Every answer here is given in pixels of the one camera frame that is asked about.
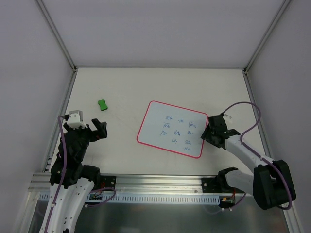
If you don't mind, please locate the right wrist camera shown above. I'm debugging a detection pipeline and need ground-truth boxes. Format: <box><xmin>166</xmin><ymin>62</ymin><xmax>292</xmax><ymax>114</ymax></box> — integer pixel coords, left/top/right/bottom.
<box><xmin>223</xmin><ymin>114</ymin><xmax>233</xmax><ymax>123</ymax></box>

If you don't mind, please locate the right aluminium frame post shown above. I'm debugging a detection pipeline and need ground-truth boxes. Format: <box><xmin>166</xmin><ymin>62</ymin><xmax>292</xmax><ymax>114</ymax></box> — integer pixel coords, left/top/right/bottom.
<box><xmin>243</xmin><ymin>0</ymin><xmax>292</xmax><ymax>74</ymax></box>

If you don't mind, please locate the pink framed whiteboard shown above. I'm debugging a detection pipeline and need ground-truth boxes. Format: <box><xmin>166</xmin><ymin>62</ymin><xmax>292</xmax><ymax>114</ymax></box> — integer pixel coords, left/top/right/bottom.
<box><xmin>137</xmin><ymin>100</ymin><xmax>208</xmax><ymax>159</ymax></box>

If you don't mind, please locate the green whiteboard eraser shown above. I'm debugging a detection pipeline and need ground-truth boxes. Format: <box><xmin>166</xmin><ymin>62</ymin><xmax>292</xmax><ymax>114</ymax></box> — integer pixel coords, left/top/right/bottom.
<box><xmin>98</xmin><ymin>99</ymin><xmax>108</xmax><ymax>111</ymax></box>

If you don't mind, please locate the aluminium mounting rail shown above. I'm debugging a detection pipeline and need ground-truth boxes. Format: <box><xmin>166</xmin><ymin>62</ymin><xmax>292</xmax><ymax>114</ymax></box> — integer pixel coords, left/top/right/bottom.
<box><xmin>28</xmin><ymin>172</ymin><xmax>292</xmax><ymax>196</ymax></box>

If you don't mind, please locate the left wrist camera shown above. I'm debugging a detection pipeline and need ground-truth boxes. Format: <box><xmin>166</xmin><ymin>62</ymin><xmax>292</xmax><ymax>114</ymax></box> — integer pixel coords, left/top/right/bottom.
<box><xmin>67</xmin><ymin>110</ymin><xmax>87</xmax><ymax>129</ymax></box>

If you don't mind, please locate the white slotted cable duct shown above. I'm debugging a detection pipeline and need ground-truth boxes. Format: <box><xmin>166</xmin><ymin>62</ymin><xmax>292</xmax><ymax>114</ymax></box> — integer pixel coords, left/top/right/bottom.
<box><xmin>39</xmin><ymin>192</ymin><xmax>220</xmax><ymax>205</ymax></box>

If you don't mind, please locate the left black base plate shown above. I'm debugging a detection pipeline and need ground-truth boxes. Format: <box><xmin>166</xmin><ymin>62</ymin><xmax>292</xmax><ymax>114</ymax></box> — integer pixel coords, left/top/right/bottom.
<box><xmin>99</xmin><ymin>175</ymin><xmax>117</xmax><ymax>189</ymax></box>

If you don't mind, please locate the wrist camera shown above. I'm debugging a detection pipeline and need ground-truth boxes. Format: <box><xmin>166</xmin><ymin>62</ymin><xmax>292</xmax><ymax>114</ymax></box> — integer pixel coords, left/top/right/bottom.
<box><xmin>67</xmin><ymin>110</ymin><xmax>87</xmax><ymax>129</ymax></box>
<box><xmin>223</xmin><ymin>114</ymin><xmax>233</xmax><ymax>123</ymax></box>

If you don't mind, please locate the left aluminium frame post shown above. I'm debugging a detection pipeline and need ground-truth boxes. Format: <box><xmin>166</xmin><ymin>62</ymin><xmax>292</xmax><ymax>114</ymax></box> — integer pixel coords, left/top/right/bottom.
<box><xmin>34</xmin><ymin>0</ymin><xmax>77</xmax><ymax>72</ymax></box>

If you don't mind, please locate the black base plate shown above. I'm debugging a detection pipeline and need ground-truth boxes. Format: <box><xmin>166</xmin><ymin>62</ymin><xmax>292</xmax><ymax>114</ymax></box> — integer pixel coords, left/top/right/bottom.
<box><xmin>201</xmin><ymin>177</ymin><xmax>244</xmax><ymax>194</ymax></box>
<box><xmin>99</xmin><ymin>175</ymin><xmax>117</xmax><ymax>189</ymax></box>

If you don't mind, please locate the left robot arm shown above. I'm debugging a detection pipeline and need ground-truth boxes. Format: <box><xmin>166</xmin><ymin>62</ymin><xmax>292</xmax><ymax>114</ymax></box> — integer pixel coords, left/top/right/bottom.
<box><xmin>40</xmin><ymin>116</ymin><xmax>107</xmax><ymax>233</ymax></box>

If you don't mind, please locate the aluminium frame post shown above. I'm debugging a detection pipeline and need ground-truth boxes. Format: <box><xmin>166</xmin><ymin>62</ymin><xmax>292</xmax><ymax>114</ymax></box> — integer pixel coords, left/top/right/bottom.
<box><xmin>34</xmin><ymin>0</ymin><xmax>77</xmax><ymax>72</ymax></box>
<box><xmin>243</xmin><ymin>0</ymin><xmax>292</xmax><ymax>74</ymax></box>

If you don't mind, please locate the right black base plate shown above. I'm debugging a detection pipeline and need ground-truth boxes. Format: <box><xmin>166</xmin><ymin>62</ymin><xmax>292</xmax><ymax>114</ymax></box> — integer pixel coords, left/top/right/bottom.
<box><xmin>201</xmin><ymin>177</ymin><xmax>244</xmax><ymax>194</ymax></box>

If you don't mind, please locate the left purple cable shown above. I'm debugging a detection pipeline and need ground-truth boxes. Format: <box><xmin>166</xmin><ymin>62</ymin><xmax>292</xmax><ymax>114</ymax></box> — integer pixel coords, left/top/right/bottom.
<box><xmin>43</xmin><ymin>115</ymin><xmax>116</xmax><ymax>233</ymax></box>

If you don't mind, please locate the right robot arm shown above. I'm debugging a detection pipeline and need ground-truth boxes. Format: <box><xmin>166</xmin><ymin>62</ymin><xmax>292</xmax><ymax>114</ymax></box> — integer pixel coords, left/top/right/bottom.
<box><xmin>201</xmin><ymin>115</ymin><xmax>296</xmax><ymax>210</ymax></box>

